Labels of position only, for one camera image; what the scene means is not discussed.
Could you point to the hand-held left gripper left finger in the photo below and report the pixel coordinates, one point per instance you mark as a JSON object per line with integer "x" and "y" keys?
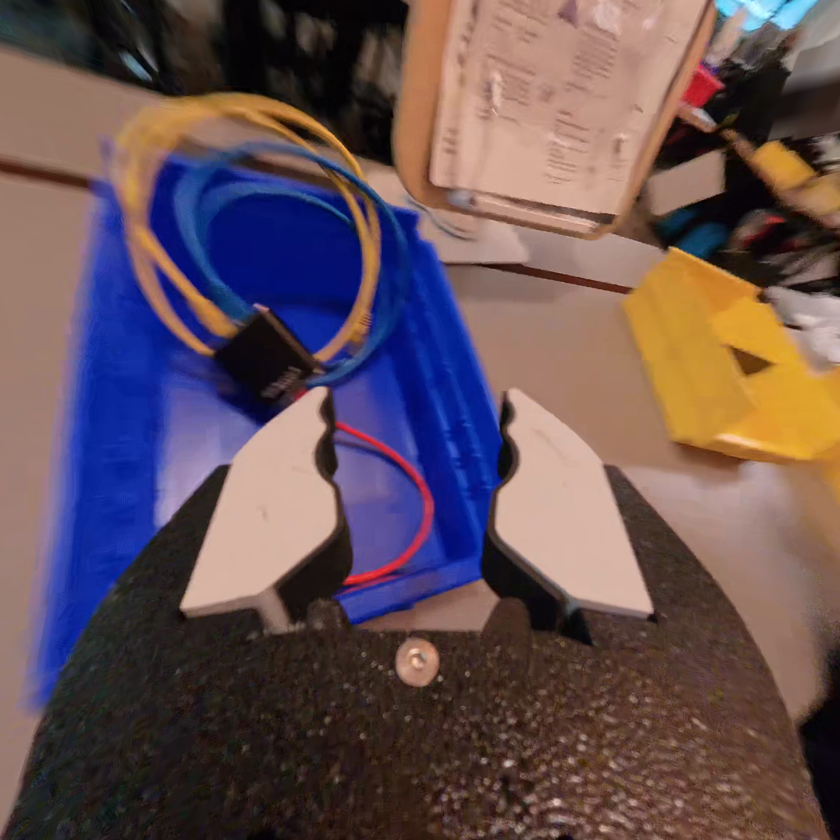
{"x": 262, "y": 518}

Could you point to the printed instruction sheet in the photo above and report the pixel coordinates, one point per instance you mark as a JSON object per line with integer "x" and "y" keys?
{"x": 564, "y": 98}

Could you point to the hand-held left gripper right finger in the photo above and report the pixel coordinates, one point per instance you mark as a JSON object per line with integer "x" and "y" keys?
{"x": 571, "y": 525}

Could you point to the wooden document stand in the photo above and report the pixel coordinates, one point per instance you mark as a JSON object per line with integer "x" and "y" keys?
{"x": 420, "y": 131}

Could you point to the grey desk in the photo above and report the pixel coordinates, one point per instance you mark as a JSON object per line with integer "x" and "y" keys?
{"x": 590, "y": 367}

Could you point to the yellow plastic bin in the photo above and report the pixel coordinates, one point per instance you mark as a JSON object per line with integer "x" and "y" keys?
{"x": 709, "y": 367}

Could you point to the black network adapter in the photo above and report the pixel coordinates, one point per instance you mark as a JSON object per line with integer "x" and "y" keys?
{"x": 269, "y": 358}

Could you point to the blue plastic bin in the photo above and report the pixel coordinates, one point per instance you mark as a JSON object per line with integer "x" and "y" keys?
{"x": 131, "y": 459}

